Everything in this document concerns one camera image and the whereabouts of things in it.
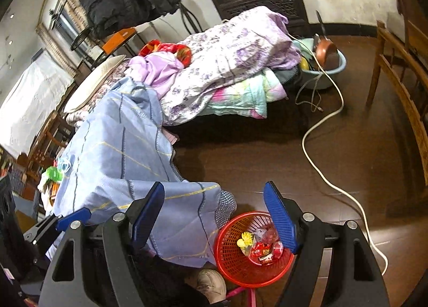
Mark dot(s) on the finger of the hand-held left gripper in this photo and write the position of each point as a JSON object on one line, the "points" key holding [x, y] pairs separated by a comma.
{"points": [[75, 215]]}

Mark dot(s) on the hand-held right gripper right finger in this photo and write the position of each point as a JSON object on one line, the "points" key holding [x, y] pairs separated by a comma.
{"points": [[281, 223]]}

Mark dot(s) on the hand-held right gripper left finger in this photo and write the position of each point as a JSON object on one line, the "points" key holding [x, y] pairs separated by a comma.
{"points": [[147, 216]]}

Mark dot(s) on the large red snack bag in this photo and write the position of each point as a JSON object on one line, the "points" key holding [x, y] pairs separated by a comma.
{"points": [[259, 248]]}

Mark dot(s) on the small red snack packet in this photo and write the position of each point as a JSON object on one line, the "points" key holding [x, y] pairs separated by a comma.
{"points": [[270, 257]]}

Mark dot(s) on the blue face mask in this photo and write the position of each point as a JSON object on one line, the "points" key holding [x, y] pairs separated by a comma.
{"points": [[63, 163]]}

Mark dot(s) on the red plastic mesh basket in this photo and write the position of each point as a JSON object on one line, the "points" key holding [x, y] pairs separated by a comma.
{"points": [[230, 267]]}

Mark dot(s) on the blue striped tablecloth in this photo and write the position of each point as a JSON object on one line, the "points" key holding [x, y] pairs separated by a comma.
{"points": [[117, 166]]}

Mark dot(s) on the person's black trouser leg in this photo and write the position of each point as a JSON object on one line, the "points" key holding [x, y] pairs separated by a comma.
{"points": [[160, 280]]}

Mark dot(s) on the dark wooden armchair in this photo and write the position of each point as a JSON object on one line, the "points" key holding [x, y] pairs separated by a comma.
{"points": [[43, 146]]}

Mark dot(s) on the person's beige shoe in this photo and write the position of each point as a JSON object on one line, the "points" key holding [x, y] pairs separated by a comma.
{"points": [[210, 285]]}

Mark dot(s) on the white lace sheet cover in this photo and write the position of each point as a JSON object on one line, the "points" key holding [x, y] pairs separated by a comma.
{"points": [[33, 99]]}

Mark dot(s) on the pastel coloured quilt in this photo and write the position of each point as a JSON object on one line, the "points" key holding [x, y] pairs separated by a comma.
{"points": [[240, 96]]}

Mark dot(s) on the cream pillow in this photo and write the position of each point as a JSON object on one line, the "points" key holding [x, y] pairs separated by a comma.
{"points": [[93, 82]]}

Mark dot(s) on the light purple cloth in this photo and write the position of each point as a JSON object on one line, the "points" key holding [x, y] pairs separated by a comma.
{"points": [[157, 69]]}

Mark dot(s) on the blue plastic basin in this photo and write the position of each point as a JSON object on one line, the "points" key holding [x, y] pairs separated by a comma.
{"points": [[324, 74]]}

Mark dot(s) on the yellow round object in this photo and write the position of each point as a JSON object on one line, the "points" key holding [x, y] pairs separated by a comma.
{"points": [[304, 63]]}

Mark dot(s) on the red patterned blanket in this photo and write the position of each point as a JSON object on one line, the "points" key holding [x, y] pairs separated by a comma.
{"points": [[167, 49]]}

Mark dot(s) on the purple floral duvet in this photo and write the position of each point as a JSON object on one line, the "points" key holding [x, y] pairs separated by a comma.
{"points": [[227, 56]]}

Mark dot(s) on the narrow patterned curtain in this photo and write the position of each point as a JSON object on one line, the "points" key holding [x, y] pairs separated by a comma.
{"points": [[50, 39]]}

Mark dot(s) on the orange box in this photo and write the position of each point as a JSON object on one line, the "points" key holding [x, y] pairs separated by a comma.
{"points": [[118, 39]]}

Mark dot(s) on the copper coloured pan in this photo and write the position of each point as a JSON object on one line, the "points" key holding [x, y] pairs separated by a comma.
{"points": [[326, 49]]}

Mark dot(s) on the light wooden chair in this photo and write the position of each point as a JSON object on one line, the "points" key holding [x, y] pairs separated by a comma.
{"points": [[406, 89]]}

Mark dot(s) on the pink metal frame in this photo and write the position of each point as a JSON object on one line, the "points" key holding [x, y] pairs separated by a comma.
{"points": [[239, 292]]}

